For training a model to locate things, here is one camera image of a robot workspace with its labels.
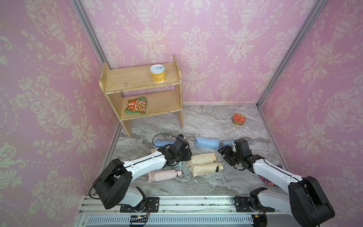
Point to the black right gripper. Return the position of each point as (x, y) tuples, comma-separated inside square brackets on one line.
[(225, 152)]

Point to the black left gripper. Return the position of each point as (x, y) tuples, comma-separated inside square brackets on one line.
[(188, 153)]

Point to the light blue umbrella sleeve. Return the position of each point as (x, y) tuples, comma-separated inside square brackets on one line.
[(207, 142)]

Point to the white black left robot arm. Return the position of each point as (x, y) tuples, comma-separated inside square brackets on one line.
[(113, 184)]

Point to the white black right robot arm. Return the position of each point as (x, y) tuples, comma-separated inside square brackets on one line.
[(303, 197)]

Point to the round gold red candy tin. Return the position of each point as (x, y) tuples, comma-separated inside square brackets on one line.
[(238, 119)]

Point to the pink sleeved umbrella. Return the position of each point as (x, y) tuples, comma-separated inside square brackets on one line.
[(157, 176)]

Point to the purple candy bag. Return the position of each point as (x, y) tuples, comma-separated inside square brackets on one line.
[(271, 174)]

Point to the green orange snack packet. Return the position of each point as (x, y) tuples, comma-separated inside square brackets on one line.
[(137, 106)]

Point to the yellow cup noodle container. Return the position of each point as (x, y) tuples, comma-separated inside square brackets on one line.
[(158, 73)]

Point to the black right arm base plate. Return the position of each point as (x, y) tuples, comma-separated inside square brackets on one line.
[(248, 204)]

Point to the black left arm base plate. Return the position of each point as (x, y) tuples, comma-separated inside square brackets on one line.
[(149, 204)]

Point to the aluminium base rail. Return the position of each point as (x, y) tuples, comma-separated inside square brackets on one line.
[(183, 211)]

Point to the aluminium corner frame post right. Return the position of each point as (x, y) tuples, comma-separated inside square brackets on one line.
[(300, 36)]

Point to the aluminium corner frame post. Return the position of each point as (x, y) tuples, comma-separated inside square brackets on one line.
[(84, 19), (300, 36)]

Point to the aluminium corner frame post left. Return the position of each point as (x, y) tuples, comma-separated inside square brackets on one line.
[(84, 19)]

